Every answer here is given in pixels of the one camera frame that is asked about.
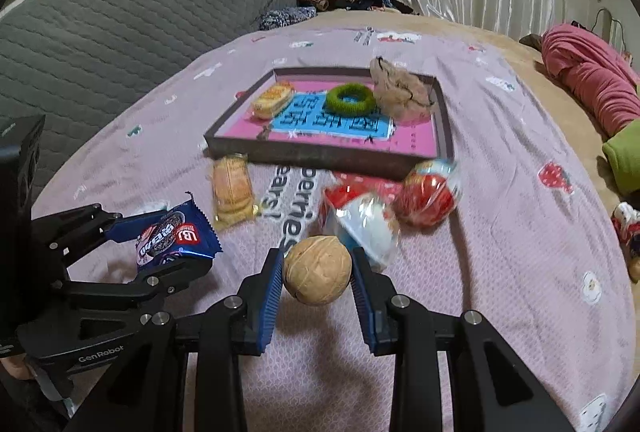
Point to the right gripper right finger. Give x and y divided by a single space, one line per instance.
491 387

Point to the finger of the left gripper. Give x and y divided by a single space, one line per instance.
171 277
132 227

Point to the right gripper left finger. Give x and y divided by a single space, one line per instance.
240 325

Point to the blue cookie packet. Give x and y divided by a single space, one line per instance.
183 232

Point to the brown walnut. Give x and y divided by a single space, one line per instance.
317 270

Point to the yellow packaged cake snack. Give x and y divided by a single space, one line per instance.
274 100

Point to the beige mesh drawstring pouch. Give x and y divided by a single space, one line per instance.
401 96

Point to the orange packaged biscuit snack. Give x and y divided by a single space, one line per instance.
234 198

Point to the red white blue egg toy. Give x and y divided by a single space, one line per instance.
359 218

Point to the grey quilted headboard cushion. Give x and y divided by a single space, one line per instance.
81 63

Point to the red white knitted item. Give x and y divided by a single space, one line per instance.
626 222

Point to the purple cardboard tray box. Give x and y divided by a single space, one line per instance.
366 161

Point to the pink strawberry print blanket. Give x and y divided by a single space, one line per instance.
529 244

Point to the pink and blue book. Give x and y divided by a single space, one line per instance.
305 121

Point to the blue floral cloth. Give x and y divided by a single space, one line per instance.
288 16

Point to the green fleece blanket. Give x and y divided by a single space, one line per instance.
623 154

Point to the tan bed sheet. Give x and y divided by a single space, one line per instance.
578 127

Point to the pink rolled quilt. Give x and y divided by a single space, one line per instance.
594 73

